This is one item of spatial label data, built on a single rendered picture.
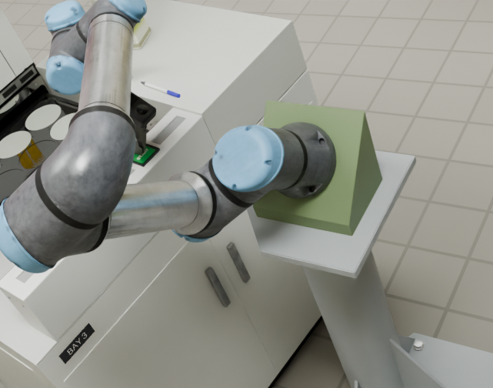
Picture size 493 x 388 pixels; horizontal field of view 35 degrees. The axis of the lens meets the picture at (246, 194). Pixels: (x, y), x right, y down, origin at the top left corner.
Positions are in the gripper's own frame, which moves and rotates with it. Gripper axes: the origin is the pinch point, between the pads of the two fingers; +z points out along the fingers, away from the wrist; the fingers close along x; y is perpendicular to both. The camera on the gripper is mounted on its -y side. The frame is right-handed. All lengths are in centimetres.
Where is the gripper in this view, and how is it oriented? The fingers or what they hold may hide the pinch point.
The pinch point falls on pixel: (142, 149)
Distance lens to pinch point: 169.4
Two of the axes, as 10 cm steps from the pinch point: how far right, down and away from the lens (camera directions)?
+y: -7.5, -2.7, 6.1
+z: 3.0, 6.8, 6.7
